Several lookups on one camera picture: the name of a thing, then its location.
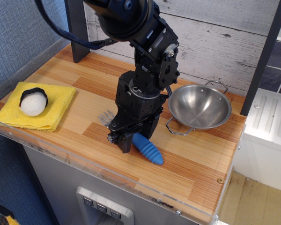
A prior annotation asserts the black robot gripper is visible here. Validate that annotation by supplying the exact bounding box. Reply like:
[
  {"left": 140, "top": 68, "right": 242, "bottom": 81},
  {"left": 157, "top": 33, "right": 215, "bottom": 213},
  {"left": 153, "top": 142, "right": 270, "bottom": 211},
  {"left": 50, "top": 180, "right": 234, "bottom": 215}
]
[{"left": 108, "top": 71, "right": 167, "bottom": 153}]

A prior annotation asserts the blue handled metal fork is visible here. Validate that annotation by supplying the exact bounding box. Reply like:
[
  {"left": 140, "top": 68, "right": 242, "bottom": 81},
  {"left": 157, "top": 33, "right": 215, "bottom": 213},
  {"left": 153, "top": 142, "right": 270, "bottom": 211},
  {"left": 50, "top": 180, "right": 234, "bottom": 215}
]
[{"left": 98, "top": 110, "right": 163, "bottom": 165}]

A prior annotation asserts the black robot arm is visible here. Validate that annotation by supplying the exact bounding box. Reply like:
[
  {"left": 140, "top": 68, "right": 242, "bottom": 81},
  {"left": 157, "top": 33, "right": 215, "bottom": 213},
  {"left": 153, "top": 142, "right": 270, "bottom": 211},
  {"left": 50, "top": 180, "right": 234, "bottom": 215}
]
[{"left": 87, "top": 0, "right": 179, "bottom": 153}]

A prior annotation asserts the yellow folded towel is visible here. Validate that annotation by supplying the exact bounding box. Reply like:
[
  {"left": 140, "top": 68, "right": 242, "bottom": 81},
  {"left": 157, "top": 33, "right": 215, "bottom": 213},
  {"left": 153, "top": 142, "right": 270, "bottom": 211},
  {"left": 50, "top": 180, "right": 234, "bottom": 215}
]
[{"left": 0, "top": 82, "right": 76, "bottom": 132}]

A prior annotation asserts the clear acrylic front guard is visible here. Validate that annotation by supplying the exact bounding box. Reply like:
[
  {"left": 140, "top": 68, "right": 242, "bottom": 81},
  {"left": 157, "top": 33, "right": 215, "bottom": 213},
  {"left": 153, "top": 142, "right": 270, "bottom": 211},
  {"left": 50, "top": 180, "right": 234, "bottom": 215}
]
[{"left": 0, "top": 114, "right": 245, "bottom": 225}]

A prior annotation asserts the grey dispenser button panel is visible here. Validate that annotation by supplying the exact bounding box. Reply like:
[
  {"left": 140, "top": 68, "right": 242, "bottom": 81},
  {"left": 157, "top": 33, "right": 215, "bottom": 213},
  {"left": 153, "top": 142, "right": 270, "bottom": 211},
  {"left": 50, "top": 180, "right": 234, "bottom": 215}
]
[{"left": 76, "top": 186, "right": 134, "bottom": 225}]

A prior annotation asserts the steel toy fridge cabinet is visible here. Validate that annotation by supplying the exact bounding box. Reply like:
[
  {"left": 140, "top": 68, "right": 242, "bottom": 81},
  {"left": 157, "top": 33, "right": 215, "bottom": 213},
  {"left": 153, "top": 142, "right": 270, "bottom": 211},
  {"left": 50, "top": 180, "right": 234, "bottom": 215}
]
[{"left": 24, "top": 144, "right": 216, "bottom": 225}]

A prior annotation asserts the white and black rice ball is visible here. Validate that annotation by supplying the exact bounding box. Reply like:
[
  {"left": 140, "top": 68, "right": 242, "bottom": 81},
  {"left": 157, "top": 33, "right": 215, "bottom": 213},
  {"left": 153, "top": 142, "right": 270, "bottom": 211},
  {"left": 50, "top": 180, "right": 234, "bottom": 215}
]
[{"left": 19, "top": 87, "right": 48, "bottom": 117}]

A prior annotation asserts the white ribbed appliance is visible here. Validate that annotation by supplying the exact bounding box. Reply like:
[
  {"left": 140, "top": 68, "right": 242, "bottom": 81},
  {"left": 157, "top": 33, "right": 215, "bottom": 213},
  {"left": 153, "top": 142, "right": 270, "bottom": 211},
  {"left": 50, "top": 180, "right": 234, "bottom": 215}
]
[{"left": 233, "top": 89, "right": 281, "bottom": 190}]

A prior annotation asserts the yellow and black object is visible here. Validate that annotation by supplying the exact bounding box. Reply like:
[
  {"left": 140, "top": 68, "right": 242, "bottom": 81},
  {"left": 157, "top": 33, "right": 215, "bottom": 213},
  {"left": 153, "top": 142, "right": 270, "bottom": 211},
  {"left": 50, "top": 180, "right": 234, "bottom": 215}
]
[{"left": 0, "top": 213, "right": 20, "bottom": 225}]

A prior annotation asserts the steel bowl with wire handles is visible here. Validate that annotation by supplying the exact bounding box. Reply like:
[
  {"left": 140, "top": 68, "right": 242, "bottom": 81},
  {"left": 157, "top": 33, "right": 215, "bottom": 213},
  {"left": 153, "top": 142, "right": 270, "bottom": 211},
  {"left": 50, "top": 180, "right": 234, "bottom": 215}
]
[{"left": 166, "top": 80, "right": 232, "bottom": 136}]

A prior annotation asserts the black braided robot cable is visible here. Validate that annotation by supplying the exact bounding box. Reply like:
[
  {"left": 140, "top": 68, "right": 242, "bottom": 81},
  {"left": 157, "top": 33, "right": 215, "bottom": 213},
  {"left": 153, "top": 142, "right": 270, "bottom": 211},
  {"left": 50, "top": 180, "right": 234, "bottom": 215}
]
[{"left": 34, "top": 0, "right": 118, "bottom": 51}]

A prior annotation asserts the dark grey right post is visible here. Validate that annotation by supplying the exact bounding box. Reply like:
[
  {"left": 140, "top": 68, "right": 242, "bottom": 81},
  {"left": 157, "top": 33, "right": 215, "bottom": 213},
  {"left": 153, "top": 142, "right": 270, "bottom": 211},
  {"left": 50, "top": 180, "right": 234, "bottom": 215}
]
[{"left": 240, "top": 0, "right": 281, "bottom": 116}]

